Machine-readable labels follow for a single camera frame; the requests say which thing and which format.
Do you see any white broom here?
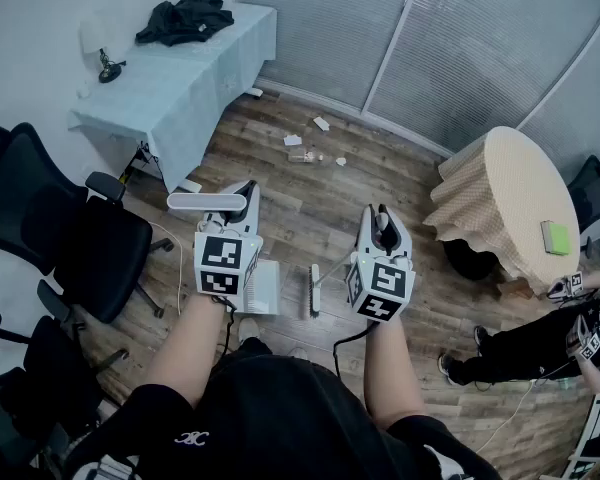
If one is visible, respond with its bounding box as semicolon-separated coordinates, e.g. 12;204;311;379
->
299;256;354;320

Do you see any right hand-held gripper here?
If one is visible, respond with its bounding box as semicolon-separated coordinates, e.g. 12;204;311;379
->
344;205;416;324

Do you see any white metal rack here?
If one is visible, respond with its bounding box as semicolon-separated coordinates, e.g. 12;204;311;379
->
561;386;600;480

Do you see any pale blue floral tablecloth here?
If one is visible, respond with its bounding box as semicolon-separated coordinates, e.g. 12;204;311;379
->
68;1;279;194

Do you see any person's right forearm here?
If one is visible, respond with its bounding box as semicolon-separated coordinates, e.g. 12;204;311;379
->
362;317;427;430

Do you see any black round table base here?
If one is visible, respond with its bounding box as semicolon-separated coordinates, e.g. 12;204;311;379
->
442;237;501;283

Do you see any person's left forearm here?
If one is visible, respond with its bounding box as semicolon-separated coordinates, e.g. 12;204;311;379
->
144;292;241;410

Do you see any thin white floor cable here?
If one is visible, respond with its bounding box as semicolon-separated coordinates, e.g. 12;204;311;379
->
474;381;537;455

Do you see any white dustpan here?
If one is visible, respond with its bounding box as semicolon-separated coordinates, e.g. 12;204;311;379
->
166;191;282;317

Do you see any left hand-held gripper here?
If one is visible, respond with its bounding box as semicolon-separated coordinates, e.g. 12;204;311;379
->
193;180;264;299

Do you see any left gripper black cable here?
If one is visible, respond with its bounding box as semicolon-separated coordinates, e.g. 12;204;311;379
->
211;294;239;365

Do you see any green box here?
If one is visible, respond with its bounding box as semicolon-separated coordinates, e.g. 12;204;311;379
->
539;219;572;257

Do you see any person's black clothing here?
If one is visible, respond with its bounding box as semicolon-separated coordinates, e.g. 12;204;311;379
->
62;336;502;480

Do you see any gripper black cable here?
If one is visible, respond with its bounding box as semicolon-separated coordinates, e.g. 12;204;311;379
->
332;317;382;380
211;294;239;365

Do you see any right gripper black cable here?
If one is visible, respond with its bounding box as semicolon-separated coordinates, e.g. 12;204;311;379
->
332;317;382;380

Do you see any black office chair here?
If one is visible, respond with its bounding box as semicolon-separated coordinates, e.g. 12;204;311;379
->
0;120;176;325
0;306;131;474
567;155;600;235

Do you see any black crumpled garment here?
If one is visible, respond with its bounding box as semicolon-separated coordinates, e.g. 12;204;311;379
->
135;0;236;48

